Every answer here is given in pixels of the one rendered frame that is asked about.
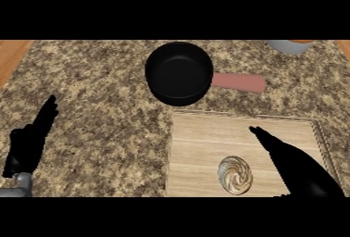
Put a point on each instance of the swirled cream cupcake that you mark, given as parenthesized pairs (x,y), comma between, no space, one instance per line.
(235,175)

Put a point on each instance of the orange round object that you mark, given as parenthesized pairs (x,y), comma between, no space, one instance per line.
(302,41)

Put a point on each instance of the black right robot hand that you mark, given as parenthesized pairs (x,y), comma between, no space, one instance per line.
(299,166)

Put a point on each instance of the pale grey cup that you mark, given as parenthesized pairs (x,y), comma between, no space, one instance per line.
(288,46)

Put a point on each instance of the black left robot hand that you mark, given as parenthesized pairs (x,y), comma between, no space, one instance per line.
(28,145)

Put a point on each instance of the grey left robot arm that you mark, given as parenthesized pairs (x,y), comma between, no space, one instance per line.
(17,186)

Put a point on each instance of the pale wooden tray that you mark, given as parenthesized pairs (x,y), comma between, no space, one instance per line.
(214,154)

